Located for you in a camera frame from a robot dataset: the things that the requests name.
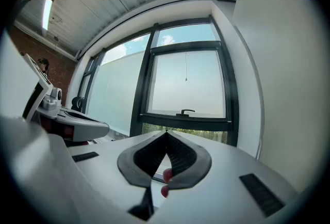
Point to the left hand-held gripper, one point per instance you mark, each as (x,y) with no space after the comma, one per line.
(38,94)

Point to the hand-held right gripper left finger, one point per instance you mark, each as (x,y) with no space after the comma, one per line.
(108,186)

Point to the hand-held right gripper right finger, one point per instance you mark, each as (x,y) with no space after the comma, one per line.
(219,192)

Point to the person's left hand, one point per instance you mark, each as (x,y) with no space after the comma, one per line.
(68,132)

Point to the person's right hand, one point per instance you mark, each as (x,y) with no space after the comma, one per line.
(167,176)

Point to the black equipment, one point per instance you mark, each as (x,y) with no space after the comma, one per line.
(78,103)

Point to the large frosted glass pane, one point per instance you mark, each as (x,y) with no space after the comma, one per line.
(116,88)

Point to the long ceiling light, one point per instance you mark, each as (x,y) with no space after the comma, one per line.
(47,11)

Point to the grey fisheye camera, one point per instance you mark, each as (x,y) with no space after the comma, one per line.
(52,100)

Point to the black window frame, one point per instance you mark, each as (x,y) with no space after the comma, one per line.
(144,76)

